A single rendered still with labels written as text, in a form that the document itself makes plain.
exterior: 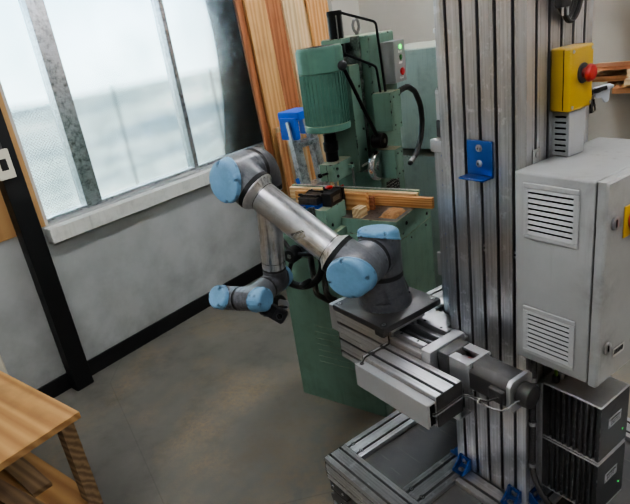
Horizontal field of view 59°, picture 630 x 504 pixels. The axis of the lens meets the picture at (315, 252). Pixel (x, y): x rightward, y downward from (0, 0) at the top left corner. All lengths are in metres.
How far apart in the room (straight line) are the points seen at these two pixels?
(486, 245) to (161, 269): 2.33
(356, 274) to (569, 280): 0.48
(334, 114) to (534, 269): 1.08
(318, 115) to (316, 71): 0.16
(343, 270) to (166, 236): 2.14
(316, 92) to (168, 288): 1.78
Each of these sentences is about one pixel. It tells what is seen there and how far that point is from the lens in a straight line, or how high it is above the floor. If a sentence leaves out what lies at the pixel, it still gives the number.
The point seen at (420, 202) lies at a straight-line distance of 2.12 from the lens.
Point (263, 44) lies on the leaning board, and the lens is 3.76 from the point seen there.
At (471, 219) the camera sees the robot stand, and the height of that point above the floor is 1.07.
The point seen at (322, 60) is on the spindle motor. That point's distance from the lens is 2.13.
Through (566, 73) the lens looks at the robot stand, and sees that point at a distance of 1.35.
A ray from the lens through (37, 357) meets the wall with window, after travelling 3.17.
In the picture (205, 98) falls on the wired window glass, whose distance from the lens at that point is 3.68.
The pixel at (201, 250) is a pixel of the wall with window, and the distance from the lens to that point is 3.60.
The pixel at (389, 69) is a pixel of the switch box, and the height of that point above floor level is 1.38.
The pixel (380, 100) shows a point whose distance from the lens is 2.30.
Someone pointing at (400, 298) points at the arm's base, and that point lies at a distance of 1.58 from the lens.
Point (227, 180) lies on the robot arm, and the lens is 1.51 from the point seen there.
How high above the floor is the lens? 1.58
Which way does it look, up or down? 22 degrees down
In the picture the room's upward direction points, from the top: 9 degrees counter-clockwise
